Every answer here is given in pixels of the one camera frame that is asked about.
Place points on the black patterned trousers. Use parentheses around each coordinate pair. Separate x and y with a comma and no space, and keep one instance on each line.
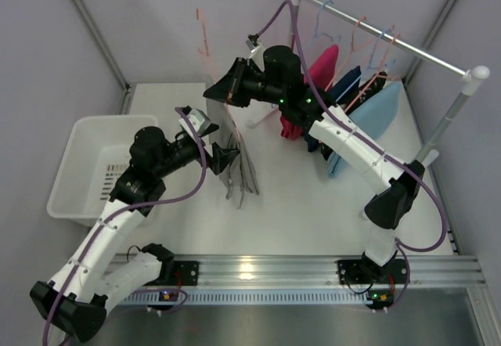
(347,97)

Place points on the magenta trousers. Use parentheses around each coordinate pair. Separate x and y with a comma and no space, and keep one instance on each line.
(322,72)

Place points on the white metal clothes rack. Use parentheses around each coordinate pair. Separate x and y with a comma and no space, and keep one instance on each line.
(472,79)

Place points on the white plastic basket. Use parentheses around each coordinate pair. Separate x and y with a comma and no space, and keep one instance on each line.
(96,154)

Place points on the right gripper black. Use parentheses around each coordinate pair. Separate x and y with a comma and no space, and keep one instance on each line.
(237,82)

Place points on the blue hanger far left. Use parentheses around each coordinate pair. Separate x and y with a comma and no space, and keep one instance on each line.
(318,36)

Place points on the navy blue trousers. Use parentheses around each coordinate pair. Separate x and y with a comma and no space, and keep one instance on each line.
(347,83)

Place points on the aluminium mounting rail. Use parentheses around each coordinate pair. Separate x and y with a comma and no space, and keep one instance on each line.
(322,272)

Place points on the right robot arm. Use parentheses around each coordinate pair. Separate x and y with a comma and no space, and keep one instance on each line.
(284,81)

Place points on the grey trousers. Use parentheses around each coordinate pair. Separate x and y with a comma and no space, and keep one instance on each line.
(239,178)

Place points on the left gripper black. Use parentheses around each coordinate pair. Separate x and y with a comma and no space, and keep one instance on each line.
(214,157)

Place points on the pink wire hanger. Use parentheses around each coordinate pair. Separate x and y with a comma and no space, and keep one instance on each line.
(209,66)

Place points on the white slotted cable duct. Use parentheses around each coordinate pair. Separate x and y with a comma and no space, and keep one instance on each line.
(328,296)

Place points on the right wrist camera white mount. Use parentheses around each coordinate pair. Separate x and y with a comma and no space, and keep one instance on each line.
(255,46)

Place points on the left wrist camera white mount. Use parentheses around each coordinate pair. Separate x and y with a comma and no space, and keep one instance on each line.
(193,120)

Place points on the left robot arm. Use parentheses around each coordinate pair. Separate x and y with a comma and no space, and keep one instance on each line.
(81,295)

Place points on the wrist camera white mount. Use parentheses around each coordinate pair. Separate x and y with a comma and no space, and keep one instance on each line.
(255,46)
(193,120)

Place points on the light blue trousers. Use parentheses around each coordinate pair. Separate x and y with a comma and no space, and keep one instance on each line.
(374,117)

